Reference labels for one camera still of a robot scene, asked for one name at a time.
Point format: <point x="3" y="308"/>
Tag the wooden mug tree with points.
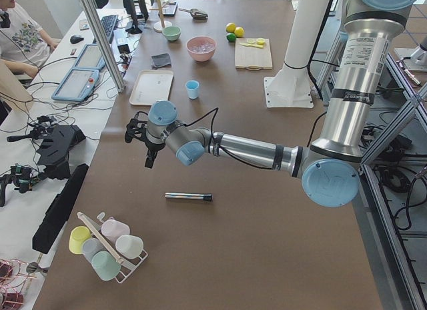
<point x="162" y="23"/>

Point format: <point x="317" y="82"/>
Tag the pink plastic cup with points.
<point x="112" y="229"/>

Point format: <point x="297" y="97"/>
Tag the wooden cutting board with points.
<point x="252" y="58"/>

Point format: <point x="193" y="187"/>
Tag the white plastic cup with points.
<point x="129" y="246"/>

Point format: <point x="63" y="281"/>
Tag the black monitor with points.
<point x="137" y="10"/>

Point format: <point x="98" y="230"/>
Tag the black keyboard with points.
<point x="109" y="23"/>

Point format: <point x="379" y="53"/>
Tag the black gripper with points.
<point x="152" y="148"/>

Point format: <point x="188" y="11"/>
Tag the aluminium frame post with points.
<point x="90" y="9"/>

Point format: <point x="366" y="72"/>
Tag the cream rabbit tray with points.
<point x="151" y="86"/>

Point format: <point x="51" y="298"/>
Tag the green lime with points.
<point x="231" y="37"/>

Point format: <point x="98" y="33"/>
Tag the blue teach pendant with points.
<point x="90" y="58"/>
<point x="78" y="84"/>

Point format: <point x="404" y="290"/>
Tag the yellow plastic cup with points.
<point x="77" y="237"/>

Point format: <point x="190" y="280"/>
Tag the light blue plastic cup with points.
<point x="192" y="88"/>

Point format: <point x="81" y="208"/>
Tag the green plastic cup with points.
<point x="105" y="265"/>

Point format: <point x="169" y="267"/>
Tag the steel muddler black tip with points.
<point x="189" y="196"/>

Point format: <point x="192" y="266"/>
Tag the metal ice scoop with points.
<point x="196" y="14"/>

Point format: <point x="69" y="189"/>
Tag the grey folded cloth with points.
<point x="161" y="60"/>

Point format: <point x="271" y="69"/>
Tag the green ceramic bowl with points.
<point x="172" y="33"/>

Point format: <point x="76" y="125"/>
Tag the yellow lemon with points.
<point x="239" y="32"/>
<point x="230" y="27"/>

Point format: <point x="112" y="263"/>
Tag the white cup rack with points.
<point x="128" y="266"/>

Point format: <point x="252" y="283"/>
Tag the yellow plastic knife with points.
<point x="251" y="45"/>

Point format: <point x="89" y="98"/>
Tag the seated person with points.
<point x="25" y="45"/>

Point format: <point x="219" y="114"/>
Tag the white camera pillar base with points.
<point x="290" y="87"/>

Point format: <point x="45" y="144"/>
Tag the pink bowl of ice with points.
<point x="201" y="48"/>

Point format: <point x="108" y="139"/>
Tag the black computer mouse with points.
<point x="74" y="39"/>

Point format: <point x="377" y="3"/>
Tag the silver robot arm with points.
<point x="327" y="166"/>

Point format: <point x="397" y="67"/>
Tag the grey plastic cup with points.
<point x="90" y="247"/>

